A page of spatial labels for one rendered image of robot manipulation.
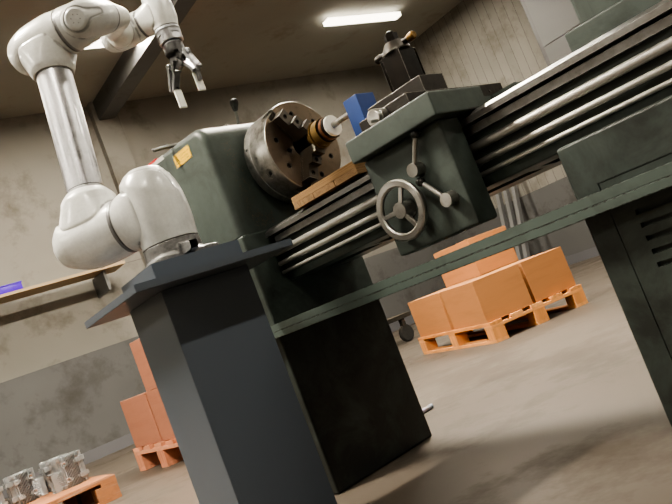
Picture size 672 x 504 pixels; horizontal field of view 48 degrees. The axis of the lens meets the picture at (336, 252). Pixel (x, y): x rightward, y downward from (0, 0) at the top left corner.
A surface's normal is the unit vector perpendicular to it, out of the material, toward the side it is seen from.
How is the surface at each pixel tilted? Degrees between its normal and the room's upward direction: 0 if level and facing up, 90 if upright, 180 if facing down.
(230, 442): 90
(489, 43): 90
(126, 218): 91
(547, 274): 90
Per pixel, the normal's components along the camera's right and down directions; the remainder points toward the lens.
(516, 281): 0.25, -0.18
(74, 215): -0.37, -0.14
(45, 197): 0.53, -0.27
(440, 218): -0.69, 0.22
